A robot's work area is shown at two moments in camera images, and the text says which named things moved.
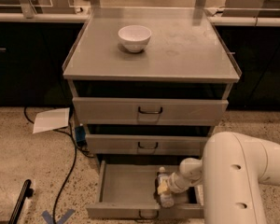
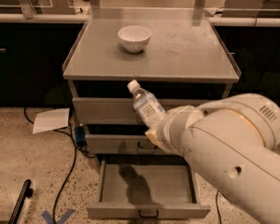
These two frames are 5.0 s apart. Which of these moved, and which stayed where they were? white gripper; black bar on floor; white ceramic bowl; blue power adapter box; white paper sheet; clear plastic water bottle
Moved: clear plastic water bottle; white gripper
Stayed: blue power adapter box; white paper sheet; white ceramic bowl; black bar on floor
